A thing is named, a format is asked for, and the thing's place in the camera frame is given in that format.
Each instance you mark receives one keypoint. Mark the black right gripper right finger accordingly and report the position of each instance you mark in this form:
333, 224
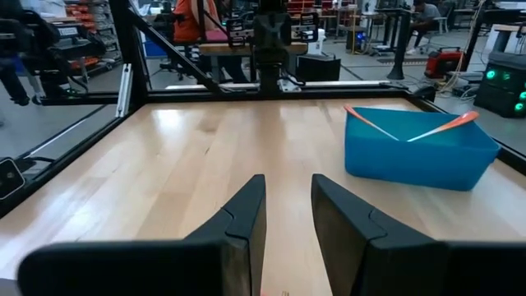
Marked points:
370, 259

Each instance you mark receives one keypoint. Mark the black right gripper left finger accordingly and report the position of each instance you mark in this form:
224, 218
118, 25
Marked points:
205, 267

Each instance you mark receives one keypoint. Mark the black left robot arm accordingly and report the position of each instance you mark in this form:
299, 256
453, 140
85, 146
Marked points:
269, 78

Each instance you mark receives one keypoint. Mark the wooden background table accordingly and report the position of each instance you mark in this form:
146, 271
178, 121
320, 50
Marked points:
230, 48

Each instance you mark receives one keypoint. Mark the black case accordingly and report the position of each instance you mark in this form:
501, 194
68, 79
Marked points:
318, 67

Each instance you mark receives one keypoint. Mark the person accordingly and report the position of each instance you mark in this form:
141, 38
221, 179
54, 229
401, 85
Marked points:
427, 12
189, 20
12, 78

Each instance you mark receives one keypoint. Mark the blue plastic bin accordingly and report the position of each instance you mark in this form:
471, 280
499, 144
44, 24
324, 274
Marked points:
419, 164

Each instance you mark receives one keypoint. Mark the red tool case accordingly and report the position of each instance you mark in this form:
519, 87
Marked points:
444, 61

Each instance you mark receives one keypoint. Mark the orange bin shelf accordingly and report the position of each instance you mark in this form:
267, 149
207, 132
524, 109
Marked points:
88, 18

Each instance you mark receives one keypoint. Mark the black background robot rig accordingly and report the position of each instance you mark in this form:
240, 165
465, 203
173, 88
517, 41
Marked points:
61, 45

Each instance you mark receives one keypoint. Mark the black computer tower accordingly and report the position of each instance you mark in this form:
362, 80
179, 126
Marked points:
499, 90

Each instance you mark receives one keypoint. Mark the black pedestal table leg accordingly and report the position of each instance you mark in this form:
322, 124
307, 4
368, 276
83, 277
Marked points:
400, 45

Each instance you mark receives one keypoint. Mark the black metal rig frame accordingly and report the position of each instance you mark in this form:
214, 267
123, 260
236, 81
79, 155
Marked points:
131, 49

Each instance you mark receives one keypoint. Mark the silver aluminium bracket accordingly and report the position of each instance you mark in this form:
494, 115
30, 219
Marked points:
124, 90

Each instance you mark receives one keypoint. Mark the black table-level camera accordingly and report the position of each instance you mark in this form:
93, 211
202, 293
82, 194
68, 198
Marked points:
10, 178

